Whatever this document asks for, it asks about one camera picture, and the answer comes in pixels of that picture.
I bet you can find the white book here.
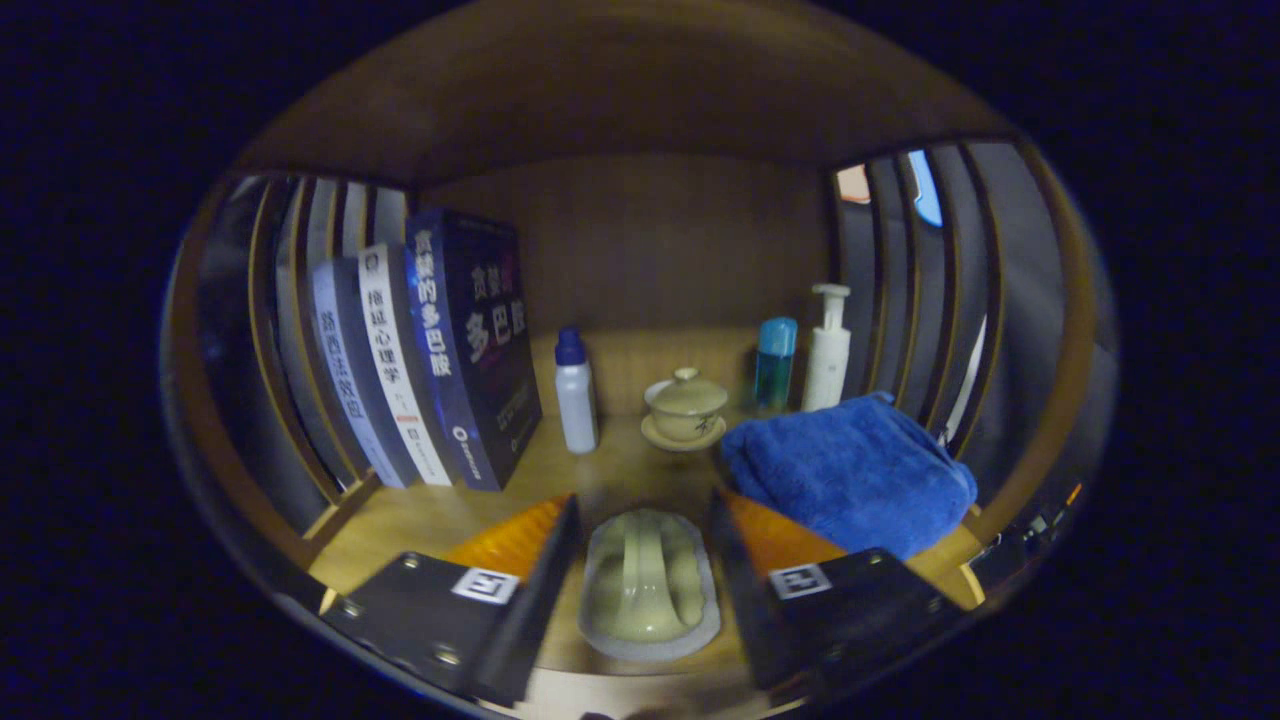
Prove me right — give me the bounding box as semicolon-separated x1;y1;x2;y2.
357;242;453;488

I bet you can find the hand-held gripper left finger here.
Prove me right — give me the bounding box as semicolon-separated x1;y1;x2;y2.
320;493;583;707

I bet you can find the wooden cabinet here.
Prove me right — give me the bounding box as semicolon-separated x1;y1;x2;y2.
160;0;1116;621

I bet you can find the beige saucer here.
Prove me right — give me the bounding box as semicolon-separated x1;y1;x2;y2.
640;413;728;453

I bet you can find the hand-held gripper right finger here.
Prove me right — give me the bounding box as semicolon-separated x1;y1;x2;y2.
706;487;966;691

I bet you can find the pale green scrubbing brush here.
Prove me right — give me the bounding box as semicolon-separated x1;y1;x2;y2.
578;508;721;663

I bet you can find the beige lidded teacup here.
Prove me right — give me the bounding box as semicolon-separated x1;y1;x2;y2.
645;367;728;442

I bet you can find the lilac book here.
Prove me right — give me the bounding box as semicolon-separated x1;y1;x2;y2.
310;257;406;489

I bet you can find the white bottle blue cap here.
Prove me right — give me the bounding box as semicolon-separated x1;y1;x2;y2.
554;327;599;455

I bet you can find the blue towel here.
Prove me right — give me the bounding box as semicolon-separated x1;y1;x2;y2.
720;391;979;561

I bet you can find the white pump bottle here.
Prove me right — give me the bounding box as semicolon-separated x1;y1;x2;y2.
802;284;853;413

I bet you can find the dark blue book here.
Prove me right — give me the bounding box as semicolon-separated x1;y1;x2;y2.
404;208;543;492

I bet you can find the wooden countertop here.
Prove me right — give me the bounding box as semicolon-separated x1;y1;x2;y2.
310;410;986;701

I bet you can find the teal bottle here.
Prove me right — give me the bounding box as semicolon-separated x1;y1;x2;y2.
753;317;799;413

